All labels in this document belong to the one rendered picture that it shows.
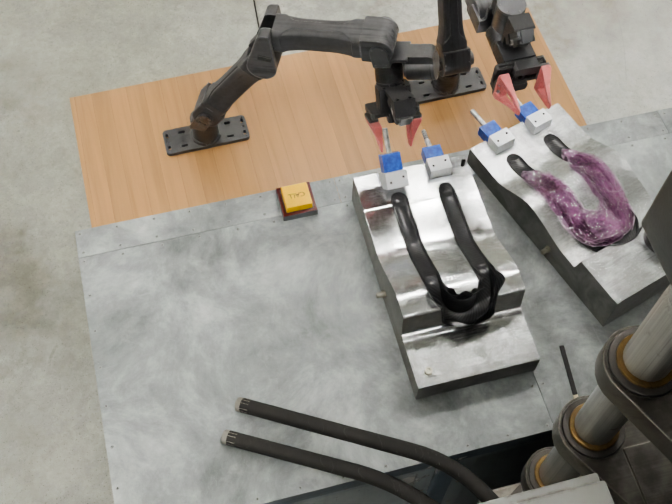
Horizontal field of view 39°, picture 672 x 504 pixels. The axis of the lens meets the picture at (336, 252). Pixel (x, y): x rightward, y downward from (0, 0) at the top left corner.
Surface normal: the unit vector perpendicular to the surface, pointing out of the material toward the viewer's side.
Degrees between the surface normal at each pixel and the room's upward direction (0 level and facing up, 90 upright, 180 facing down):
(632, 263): 0
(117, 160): 0
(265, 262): 0
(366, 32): 8
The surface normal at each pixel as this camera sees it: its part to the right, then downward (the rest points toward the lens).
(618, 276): 0.02, -0.49
